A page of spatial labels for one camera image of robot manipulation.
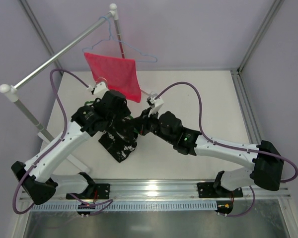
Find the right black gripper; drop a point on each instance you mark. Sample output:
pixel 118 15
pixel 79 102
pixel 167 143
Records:
pixel 144 123

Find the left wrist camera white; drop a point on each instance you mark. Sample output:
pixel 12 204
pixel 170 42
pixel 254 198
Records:
pixel 99 89

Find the aluminium front rail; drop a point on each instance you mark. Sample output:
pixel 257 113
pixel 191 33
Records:
pixel 179 189

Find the red cloth towel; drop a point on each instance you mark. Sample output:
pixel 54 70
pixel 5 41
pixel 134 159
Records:
pixel 119 74

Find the green plastic hanger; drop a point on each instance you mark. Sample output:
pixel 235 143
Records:
pixel 89 102

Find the perforated cable duct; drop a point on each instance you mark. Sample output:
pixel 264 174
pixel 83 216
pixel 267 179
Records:
pixel 129 206

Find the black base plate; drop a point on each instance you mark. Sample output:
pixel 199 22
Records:
pixel 208 190
pixel 101 191

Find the silver white clothes rack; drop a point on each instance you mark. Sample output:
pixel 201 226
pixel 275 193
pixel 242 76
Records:
pixel 11 91

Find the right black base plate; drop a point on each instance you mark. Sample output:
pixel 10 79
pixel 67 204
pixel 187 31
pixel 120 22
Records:
pixel 208 190

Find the black white tie-dye trousers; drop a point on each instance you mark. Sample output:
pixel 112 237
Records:
pixel 120 139

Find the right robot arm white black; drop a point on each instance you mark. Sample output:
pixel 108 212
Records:
pixel 261 165

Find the blue wire hanger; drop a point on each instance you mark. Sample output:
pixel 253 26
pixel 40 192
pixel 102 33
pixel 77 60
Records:
pixel 129 44

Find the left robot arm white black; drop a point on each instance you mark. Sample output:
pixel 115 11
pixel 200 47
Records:
pixel 36 176

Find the aluminium side rail frame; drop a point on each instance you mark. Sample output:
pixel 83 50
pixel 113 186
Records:
pixel 251 121

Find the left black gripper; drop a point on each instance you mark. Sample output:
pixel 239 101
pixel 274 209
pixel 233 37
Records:
pixel 125 121

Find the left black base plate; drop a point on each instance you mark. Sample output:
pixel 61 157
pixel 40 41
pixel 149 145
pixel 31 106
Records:
pixel 101 191

